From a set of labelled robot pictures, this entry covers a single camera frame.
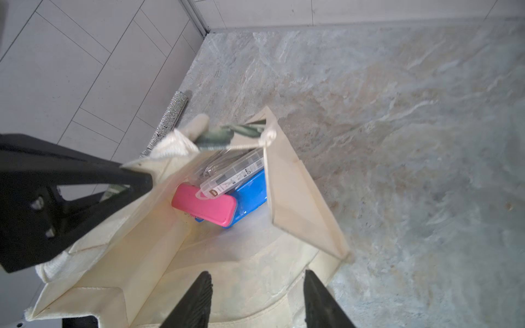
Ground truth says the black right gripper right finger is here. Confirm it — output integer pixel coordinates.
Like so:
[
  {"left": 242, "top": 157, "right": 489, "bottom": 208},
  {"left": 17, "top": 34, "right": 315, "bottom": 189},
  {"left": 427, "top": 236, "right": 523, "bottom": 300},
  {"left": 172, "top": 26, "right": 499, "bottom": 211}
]
[{"left": 304, "top": 270, "right": 355, "bottom": 328}]

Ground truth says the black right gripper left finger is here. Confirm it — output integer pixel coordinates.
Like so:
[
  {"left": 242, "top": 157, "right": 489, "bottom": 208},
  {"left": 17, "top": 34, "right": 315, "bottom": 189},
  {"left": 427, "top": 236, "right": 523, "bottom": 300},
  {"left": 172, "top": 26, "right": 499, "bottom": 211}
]
[{"left": 160, "top": 271, "right": 213, "bottom": 328}]

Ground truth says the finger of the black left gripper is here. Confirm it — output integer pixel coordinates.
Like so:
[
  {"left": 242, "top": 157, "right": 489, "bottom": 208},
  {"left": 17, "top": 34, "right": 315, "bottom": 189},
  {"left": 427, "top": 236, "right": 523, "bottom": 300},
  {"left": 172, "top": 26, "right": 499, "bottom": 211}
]
[{"left": 1, "top": 134, "right": 153, "bottom": 273}]

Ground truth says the floral canvas tote bag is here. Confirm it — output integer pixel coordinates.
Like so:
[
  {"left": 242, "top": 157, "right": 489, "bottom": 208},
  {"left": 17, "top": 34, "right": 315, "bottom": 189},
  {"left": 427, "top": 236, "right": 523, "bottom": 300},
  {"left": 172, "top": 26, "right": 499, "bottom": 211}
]
[{"left": 25, "top": 108, "right": 351, "bottom": 327}]

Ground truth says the pink compass set case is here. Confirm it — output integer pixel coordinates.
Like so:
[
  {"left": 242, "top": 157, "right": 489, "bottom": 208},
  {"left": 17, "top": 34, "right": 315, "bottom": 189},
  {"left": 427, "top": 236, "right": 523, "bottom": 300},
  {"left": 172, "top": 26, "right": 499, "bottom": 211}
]
[{"left": 171, "top": 183, "right": 237, "bottom": 228}]

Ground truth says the clear plastic stationery box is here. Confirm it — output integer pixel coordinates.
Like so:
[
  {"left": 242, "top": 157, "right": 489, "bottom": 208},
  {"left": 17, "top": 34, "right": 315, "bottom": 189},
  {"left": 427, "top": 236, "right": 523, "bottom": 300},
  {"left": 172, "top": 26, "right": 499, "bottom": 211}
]
[{"left": 188, "top": 148, "right": 264, "bottom": 199}]

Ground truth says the blue plastic case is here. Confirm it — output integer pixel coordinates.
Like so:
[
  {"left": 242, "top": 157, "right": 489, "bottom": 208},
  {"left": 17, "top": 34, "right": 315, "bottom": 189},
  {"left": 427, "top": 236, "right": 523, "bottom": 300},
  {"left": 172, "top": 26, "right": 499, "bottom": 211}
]
[{"left": 219, "top": 169, "right": 267, "bottom": 229}]

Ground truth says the glittery silver tube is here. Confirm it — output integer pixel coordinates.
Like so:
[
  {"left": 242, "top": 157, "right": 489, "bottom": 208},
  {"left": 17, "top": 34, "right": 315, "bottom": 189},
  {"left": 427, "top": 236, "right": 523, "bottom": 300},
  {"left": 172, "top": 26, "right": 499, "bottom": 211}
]
[{"left": 140, "top": 91, "right": 189, "bottom": 158}]

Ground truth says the left aluminium frame post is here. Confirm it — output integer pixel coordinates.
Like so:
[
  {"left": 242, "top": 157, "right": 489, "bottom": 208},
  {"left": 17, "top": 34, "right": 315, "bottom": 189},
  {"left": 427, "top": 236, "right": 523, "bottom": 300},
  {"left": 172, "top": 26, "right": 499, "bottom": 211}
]
[{"left": 179, "top": 0, "right": 210, "bottom": 38}]

